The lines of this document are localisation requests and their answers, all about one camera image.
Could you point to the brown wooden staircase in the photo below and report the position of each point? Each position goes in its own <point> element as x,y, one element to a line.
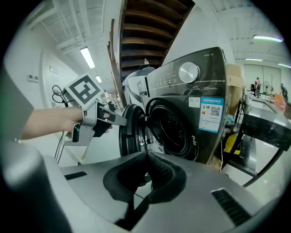
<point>147,29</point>

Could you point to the open brown cardboard box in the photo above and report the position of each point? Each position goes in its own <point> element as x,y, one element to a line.
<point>234,79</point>

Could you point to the blue white label sticker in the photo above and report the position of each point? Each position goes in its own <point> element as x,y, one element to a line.
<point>210,118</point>

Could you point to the small white sticker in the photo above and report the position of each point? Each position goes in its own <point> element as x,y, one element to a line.
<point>194,102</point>

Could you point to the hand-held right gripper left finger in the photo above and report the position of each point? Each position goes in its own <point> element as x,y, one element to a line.
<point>86,193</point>

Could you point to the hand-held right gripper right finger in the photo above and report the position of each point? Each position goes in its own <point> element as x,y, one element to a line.
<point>193,204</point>

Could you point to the person's left forearm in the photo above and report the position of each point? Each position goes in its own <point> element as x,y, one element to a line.
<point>45,123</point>

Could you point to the standing fan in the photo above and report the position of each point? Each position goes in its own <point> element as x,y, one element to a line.
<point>266,85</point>

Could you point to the yellow plastic object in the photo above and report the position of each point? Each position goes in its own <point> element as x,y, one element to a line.
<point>230,142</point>

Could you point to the orange chair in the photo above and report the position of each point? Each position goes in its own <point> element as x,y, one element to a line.
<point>280,102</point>

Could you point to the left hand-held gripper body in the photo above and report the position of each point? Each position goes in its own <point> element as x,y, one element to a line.
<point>85,91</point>

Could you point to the black round washing machine door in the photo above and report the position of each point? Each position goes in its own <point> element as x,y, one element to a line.
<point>127,141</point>

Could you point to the black stone bench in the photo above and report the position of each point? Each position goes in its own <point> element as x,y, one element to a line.
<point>261,127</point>

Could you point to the white roll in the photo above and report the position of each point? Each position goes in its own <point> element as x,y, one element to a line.
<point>247,99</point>

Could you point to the silver round dial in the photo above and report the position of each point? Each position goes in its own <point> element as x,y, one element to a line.
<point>189,72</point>

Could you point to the white room door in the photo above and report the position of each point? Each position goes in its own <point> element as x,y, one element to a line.
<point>63,72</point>

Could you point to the dark grey washing machine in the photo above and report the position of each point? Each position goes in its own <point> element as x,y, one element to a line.
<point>172,91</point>

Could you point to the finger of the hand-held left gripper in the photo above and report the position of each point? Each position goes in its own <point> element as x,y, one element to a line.
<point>120,121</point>

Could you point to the red cap plastic bottle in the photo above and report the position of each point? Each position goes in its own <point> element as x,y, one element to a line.
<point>146,62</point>

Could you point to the long ceiling light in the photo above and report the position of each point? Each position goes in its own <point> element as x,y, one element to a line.
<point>268,38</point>
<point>284,65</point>
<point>98,79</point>
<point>253,59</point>
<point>87,58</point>

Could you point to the white grey cleaning robot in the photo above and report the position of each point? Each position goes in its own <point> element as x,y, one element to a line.
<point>134,91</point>

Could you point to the white ceiling pipes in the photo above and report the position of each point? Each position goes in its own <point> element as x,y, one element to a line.
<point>75,20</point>

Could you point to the person's left hand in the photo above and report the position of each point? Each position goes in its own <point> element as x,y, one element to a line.
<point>102,129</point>

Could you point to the white wall control panel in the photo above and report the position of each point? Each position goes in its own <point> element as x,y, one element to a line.
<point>30,78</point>
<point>36,79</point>

